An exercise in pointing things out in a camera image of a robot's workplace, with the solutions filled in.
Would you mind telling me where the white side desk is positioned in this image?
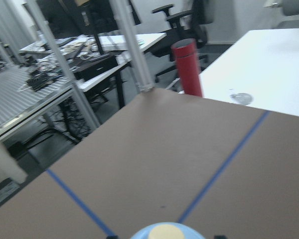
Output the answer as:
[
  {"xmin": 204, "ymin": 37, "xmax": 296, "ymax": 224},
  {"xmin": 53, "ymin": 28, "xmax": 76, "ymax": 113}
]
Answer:
[{"xmin": 19, "ymin": 32, "xmax": 167, "ymax": 93}]

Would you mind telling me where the aluminium frame post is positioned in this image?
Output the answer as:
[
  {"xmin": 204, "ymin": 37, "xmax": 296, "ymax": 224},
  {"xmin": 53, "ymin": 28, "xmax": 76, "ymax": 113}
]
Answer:
[{"xmin": 110, "ymin": 0, "xmax": 154, "ymax": 92}]

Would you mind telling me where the brown paper table mat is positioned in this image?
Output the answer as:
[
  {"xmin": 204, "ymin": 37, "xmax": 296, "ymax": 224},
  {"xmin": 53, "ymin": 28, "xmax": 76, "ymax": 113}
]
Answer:
[{"xmin": 0, "ymin": 89, "xmax": 299, "ymax": 239}]

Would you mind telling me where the red cylinder bottle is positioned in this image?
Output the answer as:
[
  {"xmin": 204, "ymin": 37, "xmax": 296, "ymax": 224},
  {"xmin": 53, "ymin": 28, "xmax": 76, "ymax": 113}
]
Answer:
[{"xmin": 171, "ymin": 38, "xmax": 203, "ymax": 98}]

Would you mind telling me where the black office chair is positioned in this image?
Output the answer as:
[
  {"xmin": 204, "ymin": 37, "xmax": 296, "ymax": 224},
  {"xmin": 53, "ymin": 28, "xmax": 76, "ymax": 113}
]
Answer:
[{"xmin": 149, "ymin": 0, "xmax": 215, "ymax": 62}]

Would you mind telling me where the blue and cream bell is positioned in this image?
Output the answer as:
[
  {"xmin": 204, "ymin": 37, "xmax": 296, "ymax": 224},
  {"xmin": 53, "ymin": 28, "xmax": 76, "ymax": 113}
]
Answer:
[{"xmin": 131, "ymin": 222, "xmax": 204, "ymax": 239}]

